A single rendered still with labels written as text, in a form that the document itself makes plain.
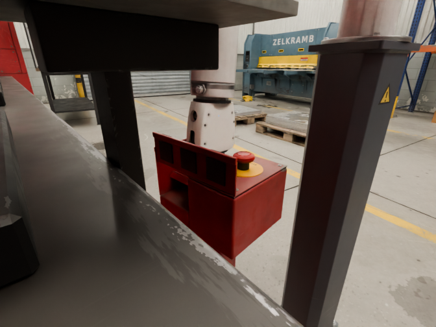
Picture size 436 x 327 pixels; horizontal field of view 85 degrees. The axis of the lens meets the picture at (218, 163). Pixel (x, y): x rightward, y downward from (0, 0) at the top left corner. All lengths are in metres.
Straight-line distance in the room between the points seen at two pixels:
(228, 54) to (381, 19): 0.36
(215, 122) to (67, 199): 0.32
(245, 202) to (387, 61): 0.45
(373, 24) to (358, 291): 1.09
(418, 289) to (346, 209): 0.86
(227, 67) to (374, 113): 0.38
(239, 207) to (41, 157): 0.25
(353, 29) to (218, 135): 0.40
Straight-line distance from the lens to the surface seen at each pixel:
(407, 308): 1.43
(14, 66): 2.37
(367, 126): 0.67
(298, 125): 3.29
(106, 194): 0.18
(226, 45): 0.45
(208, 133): 0.45
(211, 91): 0.44
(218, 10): 0.20
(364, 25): 0.68
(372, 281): 1.46
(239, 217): 0.38
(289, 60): 6.90
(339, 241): 0.81
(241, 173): 0.41
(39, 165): 0.26
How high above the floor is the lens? 0.96
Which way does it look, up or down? 23 degrees down
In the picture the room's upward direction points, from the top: straight up
